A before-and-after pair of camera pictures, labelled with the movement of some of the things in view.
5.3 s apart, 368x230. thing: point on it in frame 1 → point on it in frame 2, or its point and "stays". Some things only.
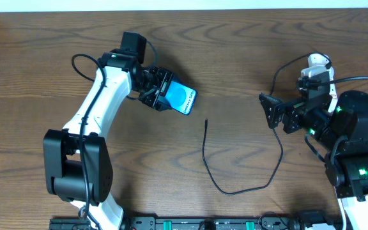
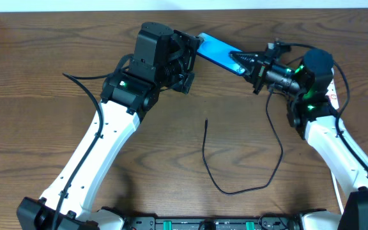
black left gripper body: (156, 88) → (190, 59)
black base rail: (206, 223) stays
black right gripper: (289, 117) → (261, 71)
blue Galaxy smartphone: (181, 97) → (219, 52)
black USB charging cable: (273, 129) stays
